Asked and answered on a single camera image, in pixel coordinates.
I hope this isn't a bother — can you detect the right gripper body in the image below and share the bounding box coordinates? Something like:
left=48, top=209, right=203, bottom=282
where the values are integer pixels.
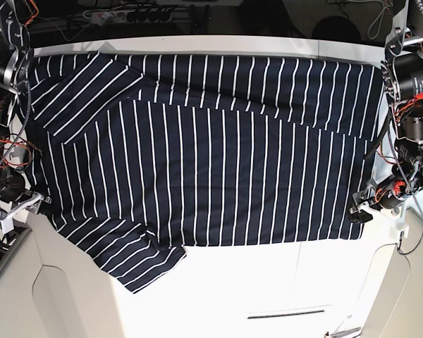
left=0, top=176, right=51, bottom=218

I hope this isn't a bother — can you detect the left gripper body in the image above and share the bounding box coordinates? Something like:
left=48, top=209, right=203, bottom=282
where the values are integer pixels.
left=348, top=175, right=412, bottom=222

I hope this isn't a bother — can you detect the navy white striped T-shirt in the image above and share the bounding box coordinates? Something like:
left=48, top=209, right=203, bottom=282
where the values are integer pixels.
left=25, top=52, right=382, bottom=292

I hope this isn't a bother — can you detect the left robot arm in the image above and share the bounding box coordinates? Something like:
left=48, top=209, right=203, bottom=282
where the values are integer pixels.
left=348, top=1, right=423, bottom=224

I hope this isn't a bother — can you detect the white power strip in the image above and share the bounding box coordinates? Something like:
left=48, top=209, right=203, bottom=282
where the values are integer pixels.
left=82, top=8, right=171, bottom=26

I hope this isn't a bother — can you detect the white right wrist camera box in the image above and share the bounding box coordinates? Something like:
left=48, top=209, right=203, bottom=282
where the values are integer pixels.
left=0, top=213, right=14, bottom=234

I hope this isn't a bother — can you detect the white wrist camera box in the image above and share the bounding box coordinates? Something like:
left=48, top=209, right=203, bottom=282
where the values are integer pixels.
left=0, top=213, right=14, bottom=234
left=390, top=219, right=410, bottom=242

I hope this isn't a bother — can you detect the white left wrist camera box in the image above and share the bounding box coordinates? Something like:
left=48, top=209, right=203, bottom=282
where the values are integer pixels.
left=390, top=219, right=410, bottom=242

